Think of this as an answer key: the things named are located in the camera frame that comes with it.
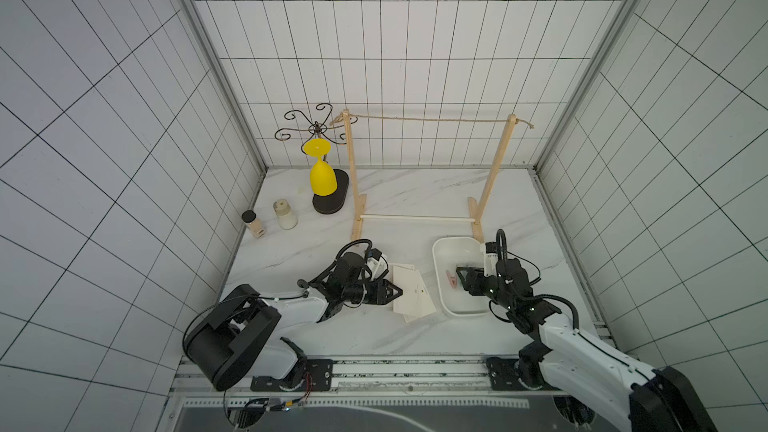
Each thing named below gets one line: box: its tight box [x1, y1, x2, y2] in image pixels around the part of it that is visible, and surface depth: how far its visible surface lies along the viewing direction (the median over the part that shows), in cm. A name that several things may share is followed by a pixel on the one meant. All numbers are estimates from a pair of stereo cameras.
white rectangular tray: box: [432, 236, 489, 317], surface depth 90 cm
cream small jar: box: [273, 198, 298, 230], surface depth 99 cm
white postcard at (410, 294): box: [392, 266, 437, 317], surface depth 87 cm
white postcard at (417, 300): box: [401, 272, 437, 323], surface depth 87 cm
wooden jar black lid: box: [241, 210, 266, 238], surface depth 96 cm
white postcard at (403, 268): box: [393, 263, 416, 274], surface depth 93 cm
